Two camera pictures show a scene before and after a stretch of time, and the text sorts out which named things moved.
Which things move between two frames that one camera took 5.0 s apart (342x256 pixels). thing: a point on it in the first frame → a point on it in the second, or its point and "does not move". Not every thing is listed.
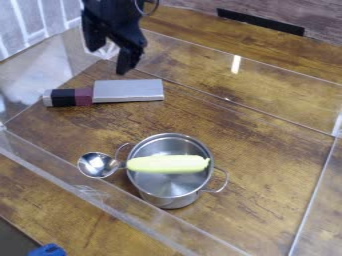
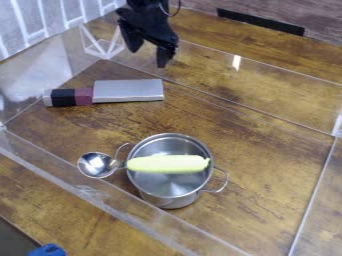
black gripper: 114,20 → 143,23
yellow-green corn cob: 167,163 does not move
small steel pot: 172,190 does not move
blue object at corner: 48,250 does not move
